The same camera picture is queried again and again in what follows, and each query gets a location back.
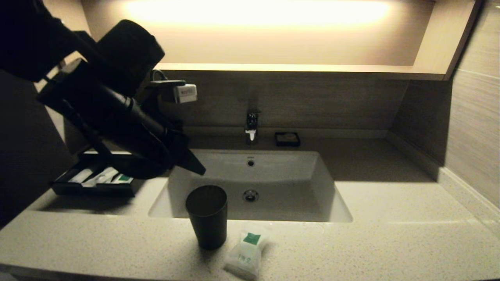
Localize black plastic cup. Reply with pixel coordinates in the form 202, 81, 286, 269
185, 185, 228, 251

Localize dental kit packet green label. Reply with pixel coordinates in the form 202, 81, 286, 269
82, 167, 120, 187

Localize black pull-out drawer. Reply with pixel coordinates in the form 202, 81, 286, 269
50, 154, 138, 197

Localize small sachet green label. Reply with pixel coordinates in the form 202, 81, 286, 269
223, 223, 270, 280

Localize chrome faucet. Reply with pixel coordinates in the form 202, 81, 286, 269
245, 110, 262, 144

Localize black soap dish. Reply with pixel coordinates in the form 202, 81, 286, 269
274, 132, 301, 147

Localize small white packet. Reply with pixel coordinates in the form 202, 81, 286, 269
68, 169, 94, 183

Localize white ceramic sink basin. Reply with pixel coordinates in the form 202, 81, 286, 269
148, 149, 353, 223

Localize warm niche light strip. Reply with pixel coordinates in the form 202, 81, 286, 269
125, 0, 391, 30

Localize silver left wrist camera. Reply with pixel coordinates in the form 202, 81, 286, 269
174, 84, 198, 104

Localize wooden wall niche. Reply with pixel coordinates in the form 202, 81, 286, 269
43, 0, 482, 81

